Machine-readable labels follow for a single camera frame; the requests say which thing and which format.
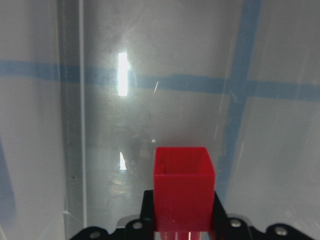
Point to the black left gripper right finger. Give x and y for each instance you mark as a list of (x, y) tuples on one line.
[(224, 227)]

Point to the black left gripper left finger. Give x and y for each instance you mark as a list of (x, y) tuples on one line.
[(142, 228)]

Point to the red block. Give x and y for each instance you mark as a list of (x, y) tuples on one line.
[(184, 184)]

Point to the clear plastic storage box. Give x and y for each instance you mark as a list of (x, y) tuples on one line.
[(90, 88)]

